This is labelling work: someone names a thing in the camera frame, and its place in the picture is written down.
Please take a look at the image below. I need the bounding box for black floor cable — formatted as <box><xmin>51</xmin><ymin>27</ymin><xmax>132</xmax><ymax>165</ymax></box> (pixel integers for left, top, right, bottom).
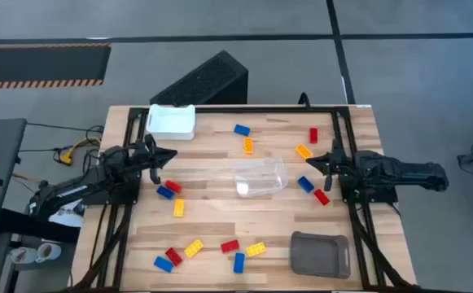
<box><xmin>18</xmin><ymin>121</ymin><xmax>106</xmax><ymax>154</ymax></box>

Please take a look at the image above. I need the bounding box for yellow cable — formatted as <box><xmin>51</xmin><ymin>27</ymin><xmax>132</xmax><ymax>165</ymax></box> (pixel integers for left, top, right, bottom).
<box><xmin>59</xmin><ymin>137</ymin><xmax>102</xmax><ymax>166</ymax></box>

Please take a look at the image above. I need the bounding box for black perforated box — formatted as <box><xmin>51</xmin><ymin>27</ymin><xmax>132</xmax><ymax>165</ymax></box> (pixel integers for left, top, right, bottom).
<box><xmin>149</xmin><ymin>50</ymin><xmax>249</xmax><ymax>106</ymax></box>

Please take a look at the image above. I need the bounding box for grey desk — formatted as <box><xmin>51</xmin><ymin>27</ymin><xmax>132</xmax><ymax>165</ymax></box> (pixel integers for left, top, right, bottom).
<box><xmin>0</xmin><ymin>117</ymin><xmax>28</xmax><ymax>240</ymax></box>

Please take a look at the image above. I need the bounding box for white mug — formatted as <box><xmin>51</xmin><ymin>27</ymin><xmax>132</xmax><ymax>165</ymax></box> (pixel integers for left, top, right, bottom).
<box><xmin>35</xmin><ymin>243</ymin><xmax>63</xmax><ymax>264</ymax></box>
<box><xmin>10</xmin><ymin>246</ymin><xmax>37</xmax><ymax>265</ymax></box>

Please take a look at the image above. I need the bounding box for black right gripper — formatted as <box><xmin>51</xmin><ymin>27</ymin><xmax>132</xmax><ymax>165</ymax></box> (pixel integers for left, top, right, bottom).
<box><xmin>305</xmin><ymin>139</ymin><xmax>355</xmax><ymax>192</ymax></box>

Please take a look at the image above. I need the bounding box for dark low side table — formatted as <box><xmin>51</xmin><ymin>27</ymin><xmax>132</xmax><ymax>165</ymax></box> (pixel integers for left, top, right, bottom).
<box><xmin>0</xmin><ymin>234</ymin><xmax>77</xmax><ymax>293</ymax></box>

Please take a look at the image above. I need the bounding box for black hazard-striped floor mat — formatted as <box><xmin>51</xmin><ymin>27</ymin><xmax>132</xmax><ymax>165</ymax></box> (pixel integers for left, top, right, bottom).
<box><xmin>0</xmin><ymin>42</ymin><xmax>112</xmax><ymax>90</ymax></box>

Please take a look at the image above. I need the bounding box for white printed paper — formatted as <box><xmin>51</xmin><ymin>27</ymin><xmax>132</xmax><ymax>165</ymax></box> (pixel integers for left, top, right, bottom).
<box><xmin>48</xmin><ymin>199</ymin><xmax>85</xmax><ymax>229</ymax></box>

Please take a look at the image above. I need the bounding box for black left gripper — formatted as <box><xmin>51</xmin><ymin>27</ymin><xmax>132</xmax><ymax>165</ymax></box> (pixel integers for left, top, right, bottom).
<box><xmin>132</xmin><ymin>133</ymin><xmax>178</xmax><ymax>185</ymax></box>

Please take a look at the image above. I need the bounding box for grey plastic tray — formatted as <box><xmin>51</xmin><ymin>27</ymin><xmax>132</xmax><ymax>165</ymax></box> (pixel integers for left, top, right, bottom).
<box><xmin>290</xmin><ymin>230</ymin><xmax>352</xmax><ymax>280</ymax></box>

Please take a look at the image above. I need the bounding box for black aluminium table frame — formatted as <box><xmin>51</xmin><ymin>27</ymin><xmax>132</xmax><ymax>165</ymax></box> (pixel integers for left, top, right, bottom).
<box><xmin>72</xmin><ymin>105</ymin><xmax>420</xmax><ymax>293</ymax></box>

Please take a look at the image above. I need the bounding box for clear plastic bin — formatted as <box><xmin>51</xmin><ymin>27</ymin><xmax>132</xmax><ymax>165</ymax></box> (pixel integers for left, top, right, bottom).
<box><xmin>234</xmin><ymin>156</ymin><xmax>290</xmax><ymax>199</ymax></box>

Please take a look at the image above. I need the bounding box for white plastic bin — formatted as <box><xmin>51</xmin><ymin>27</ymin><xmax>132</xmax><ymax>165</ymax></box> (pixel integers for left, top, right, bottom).
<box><xmin>145</xmin><ymin>103</ymin><xmax>197</xmax><ymax>142</ymax></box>

